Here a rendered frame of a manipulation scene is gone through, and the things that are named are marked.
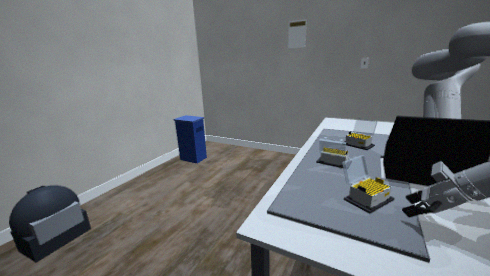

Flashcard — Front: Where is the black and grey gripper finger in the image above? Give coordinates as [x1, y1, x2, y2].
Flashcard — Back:
[402, 201, 442, 218]
[406, 190, 423, 204]

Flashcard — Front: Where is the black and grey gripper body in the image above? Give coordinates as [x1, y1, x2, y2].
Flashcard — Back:
[421, 180, 474, 213]

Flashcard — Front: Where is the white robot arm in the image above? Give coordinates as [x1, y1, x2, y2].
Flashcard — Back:
[412, 22, 490, 201]

